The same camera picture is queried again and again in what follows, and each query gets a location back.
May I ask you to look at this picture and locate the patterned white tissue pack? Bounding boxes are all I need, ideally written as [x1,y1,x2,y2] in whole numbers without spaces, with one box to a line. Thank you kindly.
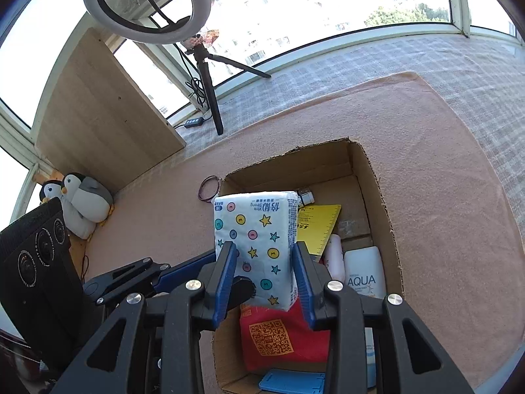
[213,191,299,311]

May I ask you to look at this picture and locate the dark purple wire loop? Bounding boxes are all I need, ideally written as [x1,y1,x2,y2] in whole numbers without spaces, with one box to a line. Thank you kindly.
[198,174,223,203]

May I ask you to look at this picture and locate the yellow grey booklet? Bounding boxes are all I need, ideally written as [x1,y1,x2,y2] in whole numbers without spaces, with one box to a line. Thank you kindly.
[297,205,342,261]

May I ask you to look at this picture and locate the small grey-capped white bottle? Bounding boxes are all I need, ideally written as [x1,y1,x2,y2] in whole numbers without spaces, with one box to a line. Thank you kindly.
[323,234,345,283]

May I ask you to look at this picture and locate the white aqua sunscreen tube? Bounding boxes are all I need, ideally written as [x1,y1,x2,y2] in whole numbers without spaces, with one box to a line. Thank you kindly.
[345,246,386,299]

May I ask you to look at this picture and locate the red fabric pouch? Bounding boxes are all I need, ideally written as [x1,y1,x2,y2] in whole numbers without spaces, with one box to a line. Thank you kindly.
[240,301,330,372]

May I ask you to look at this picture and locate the brown cardboard box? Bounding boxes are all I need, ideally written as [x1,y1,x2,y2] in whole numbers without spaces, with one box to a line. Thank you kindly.
[213,139,403,393]

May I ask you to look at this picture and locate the right penguin plush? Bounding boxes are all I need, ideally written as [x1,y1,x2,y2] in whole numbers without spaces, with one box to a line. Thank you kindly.
[61,173,115,224]

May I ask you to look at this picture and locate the penguin plush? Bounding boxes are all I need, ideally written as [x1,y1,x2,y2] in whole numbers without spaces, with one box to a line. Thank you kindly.
[39,180,96,240]
[61,173,115,224]

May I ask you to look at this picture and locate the left penguin plush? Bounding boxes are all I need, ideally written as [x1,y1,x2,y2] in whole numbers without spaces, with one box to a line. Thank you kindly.
[39,180,96,240]

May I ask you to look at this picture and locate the light wooden board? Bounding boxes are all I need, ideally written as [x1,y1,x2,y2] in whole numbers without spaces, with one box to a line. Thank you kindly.
[34,28,185,193]

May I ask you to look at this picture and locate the black tripod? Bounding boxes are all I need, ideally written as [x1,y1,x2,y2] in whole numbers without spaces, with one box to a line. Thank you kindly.
[182,35,271,136]

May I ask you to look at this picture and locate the black inline cable controller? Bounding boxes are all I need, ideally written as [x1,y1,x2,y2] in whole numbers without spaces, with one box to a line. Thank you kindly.
[183,117,205,129]

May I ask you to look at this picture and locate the white ring light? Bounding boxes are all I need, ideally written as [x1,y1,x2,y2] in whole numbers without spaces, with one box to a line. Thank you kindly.
[83,0,215,45]

